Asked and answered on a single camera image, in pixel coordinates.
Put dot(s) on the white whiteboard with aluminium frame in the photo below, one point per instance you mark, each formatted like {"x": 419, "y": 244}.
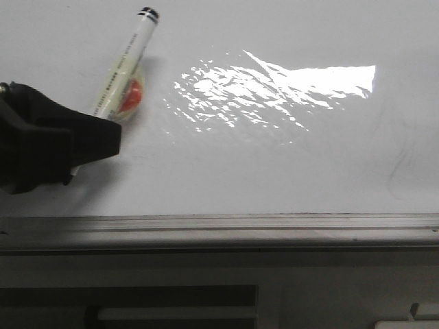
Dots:
{"x": 263, "y": 124}

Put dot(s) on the white black-tipped whiteboard marker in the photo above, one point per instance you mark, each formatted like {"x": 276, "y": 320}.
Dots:
{"x": 116, "y": 86}

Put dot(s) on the red round magnet with tape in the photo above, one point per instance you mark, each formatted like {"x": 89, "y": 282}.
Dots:
{"x": 132, "y": 97}

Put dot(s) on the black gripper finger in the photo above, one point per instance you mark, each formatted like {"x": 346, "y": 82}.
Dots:
{"x": 42, "y": 141}

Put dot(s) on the dark grey cabinet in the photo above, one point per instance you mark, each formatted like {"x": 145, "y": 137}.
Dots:
{"x": 219, "y": 290}

